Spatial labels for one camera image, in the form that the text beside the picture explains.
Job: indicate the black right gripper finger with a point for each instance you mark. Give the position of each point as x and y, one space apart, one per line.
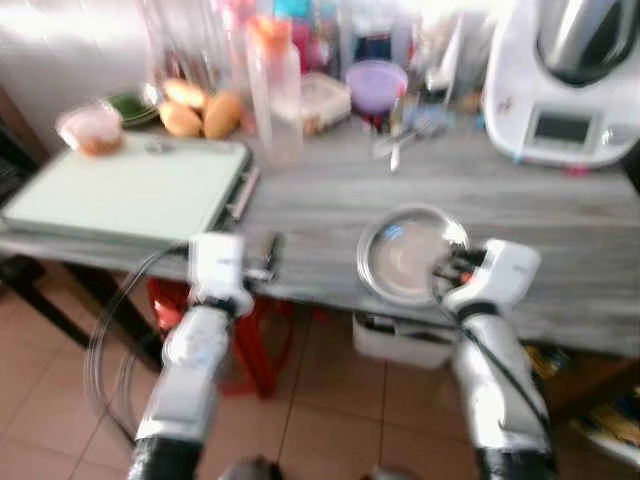
442 284
443 258

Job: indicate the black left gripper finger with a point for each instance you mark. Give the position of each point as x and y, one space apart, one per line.
273 250

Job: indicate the round metal plate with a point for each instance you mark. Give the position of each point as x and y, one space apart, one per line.
400 255

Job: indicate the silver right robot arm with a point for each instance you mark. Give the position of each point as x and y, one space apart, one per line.
495 380

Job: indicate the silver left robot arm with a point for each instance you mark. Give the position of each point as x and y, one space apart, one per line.
190 370

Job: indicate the white plastic tub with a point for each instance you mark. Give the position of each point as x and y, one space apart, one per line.
400 342

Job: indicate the red plastic stool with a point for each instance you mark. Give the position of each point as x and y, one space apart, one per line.
255 345

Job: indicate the metal kitchen utensil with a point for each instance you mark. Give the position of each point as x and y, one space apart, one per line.
398 145

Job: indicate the golden bread roll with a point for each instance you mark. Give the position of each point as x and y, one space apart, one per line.
185 93
223 115
180 120

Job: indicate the clear bottle orange cap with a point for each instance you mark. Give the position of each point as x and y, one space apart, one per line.
275 100

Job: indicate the clear plastic food box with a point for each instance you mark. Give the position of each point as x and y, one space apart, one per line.
327 103

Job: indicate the pale green glass board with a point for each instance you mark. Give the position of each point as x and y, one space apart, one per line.
120 190

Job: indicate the purple plastic bowl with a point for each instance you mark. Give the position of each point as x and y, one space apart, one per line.
376 88

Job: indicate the white kitchen cooking machine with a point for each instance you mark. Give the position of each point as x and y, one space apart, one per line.
520 85

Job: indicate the grey robot torso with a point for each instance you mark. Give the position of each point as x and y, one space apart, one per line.
250 468

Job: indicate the green plate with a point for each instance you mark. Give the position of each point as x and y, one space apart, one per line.
130 108

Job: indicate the yellow packet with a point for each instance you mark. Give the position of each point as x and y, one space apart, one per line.
610 422

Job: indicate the pink food container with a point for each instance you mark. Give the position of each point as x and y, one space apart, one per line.
90 130

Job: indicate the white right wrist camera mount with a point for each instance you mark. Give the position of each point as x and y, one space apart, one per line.
506 270

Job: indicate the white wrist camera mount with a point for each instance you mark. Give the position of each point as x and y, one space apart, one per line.
506 270
216 262

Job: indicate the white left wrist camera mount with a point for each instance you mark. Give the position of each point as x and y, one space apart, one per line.
216 262

